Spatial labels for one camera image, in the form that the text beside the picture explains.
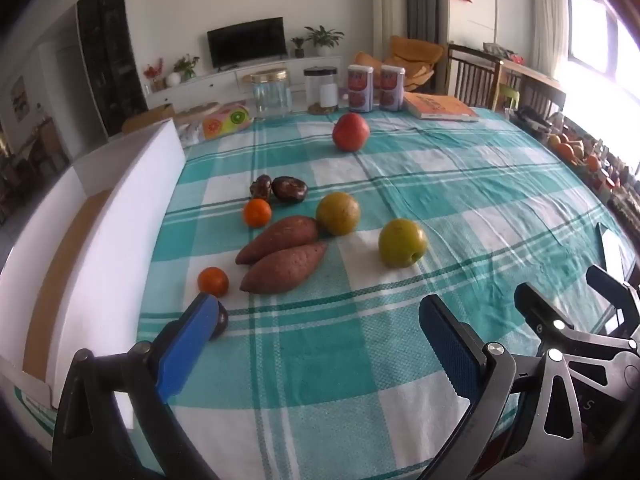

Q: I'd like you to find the red apple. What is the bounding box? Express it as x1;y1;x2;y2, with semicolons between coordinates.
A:
332;113;371;152

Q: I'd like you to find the grey curtain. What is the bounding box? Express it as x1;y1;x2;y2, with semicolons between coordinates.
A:
404;0;448;43

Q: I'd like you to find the white cardboard box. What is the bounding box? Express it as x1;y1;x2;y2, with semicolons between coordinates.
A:
0;120;188;436

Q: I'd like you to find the reddish sweet potato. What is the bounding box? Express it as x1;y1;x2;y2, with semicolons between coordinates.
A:
235;215;321;265
239;241;328;295

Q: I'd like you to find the dark brown water chestnut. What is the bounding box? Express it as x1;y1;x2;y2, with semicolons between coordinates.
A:
271;176;308;205
250;175;273;202
209;301;229;341

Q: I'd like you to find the orange cover book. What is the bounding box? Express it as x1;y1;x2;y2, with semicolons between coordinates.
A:
402;92;480;123

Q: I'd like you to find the white patterned curtain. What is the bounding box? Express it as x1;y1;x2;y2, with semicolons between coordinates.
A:
370;0;408;66

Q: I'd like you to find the teal checkered tablecloth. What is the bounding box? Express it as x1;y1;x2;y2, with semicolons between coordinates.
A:
135;107;640;480

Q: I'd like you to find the wooden side table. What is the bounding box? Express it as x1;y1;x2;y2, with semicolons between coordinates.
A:
482;42;568;121

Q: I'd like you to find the black display cabinet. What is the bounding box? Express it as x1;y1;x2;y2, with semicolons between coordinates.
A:
76;0;149;138

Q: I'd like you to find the dark wooden chair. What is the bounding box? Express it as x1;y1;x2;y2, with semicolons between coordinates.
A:
445;42;503;111

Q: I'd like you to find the plant in white vase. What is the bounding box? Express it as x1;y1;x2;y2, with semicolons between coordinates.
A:
166;54;201;87

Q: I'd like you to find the light wooden board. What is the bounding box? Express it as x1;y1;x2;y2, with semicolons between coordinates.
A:
122;102;221;135

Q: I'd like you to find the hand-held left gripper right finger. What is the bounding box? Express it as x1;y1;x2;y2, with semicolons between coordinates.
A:
415;294;586;480

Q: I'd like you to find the green apple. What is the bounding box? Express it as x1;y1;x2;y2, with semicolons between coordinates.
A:
378;218;428;268

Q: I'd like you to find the white sheer curtain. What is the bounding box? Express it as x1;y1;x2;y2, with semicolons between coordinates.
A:
530;0;568;81

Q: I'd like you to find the red and white can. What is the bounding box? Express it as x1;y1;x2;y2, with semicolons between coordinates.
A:
379;65;406;112
347;65;374;113

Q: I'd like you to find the window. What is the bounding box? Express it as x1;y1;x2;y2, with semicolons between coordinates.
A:
567;0;640;171

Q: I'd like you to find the clear jar with white label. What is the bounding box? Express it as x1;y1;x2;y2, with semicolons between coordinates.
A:
303;66;341;115

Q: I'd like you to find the green stool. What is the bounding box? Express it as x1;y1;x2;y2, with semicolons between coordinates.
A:
492;85;518;112

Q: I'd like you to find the green potted plant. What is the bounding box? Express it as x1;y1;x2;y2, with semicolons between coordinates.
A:
304;25;346;57

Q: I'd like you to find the glass jar with gold lid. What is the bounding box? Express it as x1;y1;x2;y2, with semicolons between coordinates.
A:
249;69;293;120

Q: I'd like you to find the yellow-green pear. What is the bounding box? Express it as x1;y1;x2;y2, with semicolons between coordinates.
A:
316;191;361;236

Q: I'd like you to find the small orange mandarin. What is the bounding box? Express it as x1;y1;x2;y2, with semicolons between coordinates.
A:
197;267;230;297
243;199;272;228

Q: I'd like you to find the black flat television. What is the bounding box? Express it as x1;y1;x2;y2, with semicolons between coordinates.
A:
207;17;288;71

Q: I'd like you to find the white television cabinet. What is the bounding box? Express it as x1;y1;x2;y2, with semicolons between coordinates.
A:
145;55;361;111

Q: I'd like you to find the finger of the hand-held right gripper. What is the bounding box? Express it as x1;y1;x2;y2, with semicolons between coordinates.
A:
586;265;640;343
514;282;583;348

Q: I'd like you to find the pile of oranges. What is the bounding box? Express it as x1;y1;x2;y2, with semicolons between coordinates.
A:
547;130;640;203

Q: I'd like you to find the red flower bouquet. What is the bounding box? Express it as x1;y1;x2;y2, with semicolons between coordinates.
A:
143;57;166;92

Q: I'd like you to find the fruit print packet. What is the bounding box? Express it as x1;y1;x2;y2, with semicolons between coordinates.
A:
200;102;253;140

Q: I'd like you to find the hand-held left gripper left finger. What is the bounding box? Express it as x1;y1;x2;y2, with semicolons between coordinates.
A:
52;292;222;480

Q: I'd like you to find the orange cushion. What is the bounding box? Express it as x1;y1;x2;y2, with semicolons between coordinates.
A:
355;35;446;93

